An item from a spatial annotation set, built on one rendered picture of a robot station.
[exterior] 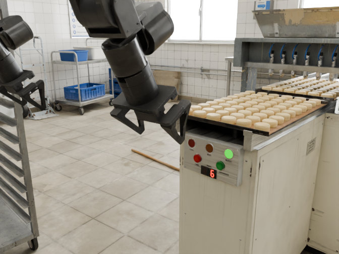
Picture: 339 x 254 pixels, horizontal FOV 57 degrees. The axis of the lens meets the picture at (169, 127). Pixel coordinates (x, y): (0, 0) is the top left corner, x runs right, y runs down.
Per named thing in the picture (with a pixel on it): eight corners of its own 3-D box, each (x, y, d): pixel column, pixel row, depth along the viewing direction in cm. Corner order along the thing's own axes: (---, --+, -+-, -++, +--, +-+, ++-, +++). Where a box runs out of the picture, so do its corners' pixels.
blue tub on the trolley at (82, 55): (72, 59, 506) (72, 49, 501) (90, 60, 485) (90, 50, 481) (57, 61, 482) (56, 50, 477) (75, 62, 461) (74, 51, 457)
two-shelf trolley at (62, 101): (91, 102, 574) (86, 37, 541) (116, 105, 546) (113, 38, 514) (54, 111, 503) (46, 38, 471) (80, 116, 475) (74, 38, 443)
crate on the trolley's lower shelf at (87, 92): (88, 93, 551) (87, 82, 545) (105, 96, 534) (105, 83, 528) (64, 99, 504) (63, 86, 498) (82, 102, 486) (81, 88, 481)
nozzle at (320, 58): (316, 79, 158) (320, 42, 153) (322, 80, 156) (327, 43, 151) (312, 80, 154) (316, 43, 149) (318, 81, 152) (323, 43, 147)
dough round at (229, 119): (218, 122, 110) (218, 117, 110) (227, 120, 113) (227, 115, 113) (229, 125, 106) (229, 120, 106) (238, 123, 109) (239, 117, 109)
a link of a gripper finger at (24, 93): (43, 99, 88) (24, 71, 82) (58, 103, 84) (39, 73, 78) (24, 114, 84) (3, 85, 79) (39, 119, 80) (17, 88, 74)
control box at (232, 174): (188, 165, 125) (189, 131, 121) (242, 184, 110) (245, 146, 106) (182, 168, 122) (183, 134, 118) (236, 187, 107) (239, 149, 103)
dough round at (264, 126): (266, 133, 98) (267, 127, 98) (251, 130, 101) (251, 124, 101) (271, 129, 102) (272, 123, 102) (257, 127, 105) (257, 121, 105)
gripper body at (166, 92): (136, 89, 59) (120, 55, 55) (180, 95, 53) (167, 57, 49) (114, 111, 56) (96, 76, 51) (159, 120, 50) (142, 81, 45)
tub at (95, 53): (88, 58, 541) (87, 46, 536) (108, 58, 522) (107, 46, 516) (72, 59, 511) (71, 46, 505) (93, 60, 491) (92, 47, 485)
